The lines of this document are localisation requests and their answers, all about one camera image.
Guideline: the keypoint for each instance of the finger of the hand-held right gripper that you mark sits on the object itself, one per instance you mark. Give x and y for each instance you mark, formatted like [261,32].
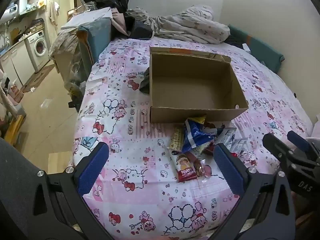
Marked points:
[298,140]
[273,143]

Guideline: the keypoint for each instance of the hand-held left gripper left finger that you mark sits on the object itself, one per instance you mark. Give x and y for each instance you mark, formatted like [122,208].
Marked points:
[93,170]

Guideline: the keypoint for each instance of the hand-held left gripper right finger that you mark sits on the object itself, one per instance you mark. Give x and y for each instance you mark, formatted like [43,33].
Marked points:
[228,170]

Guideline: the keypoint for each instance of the red snack packet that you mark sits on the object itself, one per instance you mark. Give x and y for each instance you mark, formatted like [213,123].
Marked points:
[235,154]

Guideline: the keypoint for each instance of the red label cake packet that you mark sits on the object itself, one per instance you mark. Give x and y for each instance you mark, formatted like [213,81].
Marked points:
[186,166]

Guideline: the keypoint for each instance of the yellow blue snack packet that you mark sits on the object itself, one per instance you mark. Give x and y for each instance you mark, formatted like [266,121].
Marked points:
[198,120]

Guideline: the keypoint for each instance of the beige wafer snack packet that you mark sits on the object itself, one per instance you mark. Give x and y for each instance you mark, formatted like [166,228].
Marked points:
[177,137]

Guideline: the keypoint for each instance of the cardboard box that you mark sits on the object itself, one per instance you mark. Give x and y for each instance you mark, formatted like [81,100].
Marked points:
[192,85]

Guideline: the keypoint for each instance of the small white snack packet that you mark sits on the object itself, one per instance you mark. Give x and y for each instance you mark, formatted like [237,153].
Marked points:
[240,143]

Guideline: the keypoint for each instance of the pink cartoon printed bed sheet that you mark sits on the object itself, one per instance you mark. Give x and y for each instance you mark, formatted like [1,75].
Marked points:
[130,105]

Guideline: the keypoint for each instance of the clear plastic bags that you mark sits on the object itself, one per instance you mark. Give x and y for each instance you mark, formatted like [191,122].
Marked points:
[75,77]

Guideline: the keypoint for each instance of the teal folded mattress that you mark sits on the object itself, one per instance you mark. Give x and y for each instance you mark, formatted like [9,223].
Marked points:
[260,46]

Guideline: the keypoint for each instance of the small white plastic object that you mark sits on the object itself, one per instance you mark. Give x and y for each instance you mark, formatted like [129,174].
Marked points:
[246,47]

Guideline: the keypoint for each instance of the dark cloth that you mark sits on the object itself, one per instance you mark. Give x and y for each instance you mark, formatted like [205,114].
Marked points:
[145,81]

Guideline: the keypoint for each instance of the teal cushion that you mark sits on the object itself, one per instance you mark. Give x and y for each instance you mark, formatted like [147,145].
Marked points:
[98,37]

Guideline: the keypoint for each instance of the white kitchen cabinet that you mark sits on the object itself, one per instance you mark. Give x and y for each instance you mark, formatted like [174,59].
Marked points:
[13,62]

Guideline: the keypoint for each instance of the white washing machine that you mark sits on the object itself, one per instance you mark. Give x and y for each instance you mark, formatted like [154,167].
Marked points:
[37,46]

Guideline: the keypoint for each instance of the crumpled white patterned blanket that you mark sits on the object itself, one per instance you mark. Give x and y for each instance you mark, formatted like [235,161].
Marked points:
[190,26]

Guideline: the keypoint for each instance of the dark clothes pile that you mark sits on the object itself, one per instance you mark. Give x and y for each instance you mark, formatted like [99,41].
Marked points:
[138,28]

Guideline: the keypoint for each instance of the pink cloth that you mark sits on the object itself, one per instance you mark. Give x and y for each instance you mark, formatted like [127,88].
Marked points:
[119,21]

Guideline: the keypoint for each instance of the white folded sheet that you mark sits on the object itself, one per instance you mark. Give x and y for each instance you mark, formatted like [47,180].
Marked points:
[87,17]

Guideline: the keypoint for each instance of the hanging beige towel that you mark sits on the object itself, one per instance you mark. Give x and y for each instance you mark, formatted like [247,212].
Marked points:
[53,12]

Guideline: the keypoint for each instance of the white water heater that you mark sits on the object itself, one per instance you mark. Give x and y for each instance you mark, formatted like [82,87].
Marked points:
[12,8]

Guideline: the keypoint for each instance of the yellow frame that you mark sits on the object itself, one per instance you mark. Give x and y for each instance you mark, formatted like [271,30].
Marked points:
[15,127]

